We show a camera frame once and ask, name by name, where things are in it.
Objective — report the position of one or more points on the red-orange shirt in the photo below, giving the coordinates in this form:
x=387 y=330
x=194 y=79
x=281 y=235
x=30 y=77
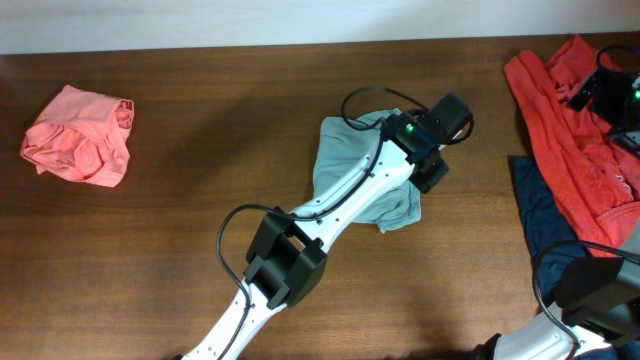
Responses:
x=594 y=183

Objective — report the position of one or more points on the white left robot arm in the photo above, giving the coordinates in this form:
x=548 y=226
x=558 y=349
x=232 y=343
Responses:
x=289 y=252

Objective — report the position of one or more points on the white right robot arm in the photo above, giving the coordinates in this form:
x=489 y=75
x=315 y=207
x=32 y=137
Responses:
x=597 y=299

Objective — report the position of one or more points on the dark navy garment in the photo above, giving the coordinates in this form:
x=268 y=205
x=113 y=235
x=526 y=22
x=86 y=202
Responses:
x=543 y=224

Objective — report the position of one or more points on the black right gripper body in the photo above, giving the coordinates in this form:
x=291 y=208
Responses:
x=618 y=105

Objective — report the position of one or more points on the light blue polo shirt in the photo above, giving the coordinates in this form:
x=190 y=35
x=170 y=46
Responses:
x=340 y=147

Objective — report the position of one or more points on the crumpled salmon pink shirt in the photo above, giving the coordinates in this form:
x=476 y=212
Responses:
x=81 y=136

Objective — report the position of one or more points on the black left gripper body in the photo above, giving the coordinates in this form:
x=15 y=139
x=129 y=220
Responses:
x=428 y=178

